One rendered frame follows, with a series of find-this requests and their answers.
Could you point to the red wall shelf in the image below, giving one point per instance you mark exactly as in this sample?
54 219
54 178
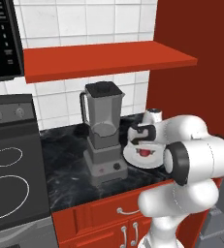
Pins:
103 61

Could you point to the black and grey stove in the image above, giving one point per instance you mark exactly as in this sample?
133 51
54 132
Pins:
13 168

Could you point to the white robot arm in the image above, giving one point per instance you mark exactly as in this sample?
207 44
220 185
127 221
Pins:
194 155

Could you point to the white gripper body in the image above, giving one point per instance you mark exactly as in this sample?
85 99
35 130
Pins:
149 147

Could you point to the grey blender with black lid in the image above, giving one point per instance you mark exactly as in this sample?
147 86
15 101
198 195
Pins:
103 129

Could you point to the tall red cabinet panel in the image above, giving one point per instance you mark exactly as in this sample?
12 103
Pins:
197 48

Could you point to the black microwave oven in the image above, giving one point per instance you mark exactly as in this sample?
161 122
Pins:
2 38

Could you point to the red drawer front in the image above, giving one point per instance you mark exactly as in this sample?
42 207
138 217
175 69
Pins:
94 213

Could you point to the white plate with red pattern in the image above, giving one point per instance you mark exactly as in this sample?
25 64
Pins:
139 160

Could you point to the red cupboard door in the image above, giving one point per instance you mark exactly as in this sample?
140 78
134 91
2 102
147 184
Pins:
142 232
90 239

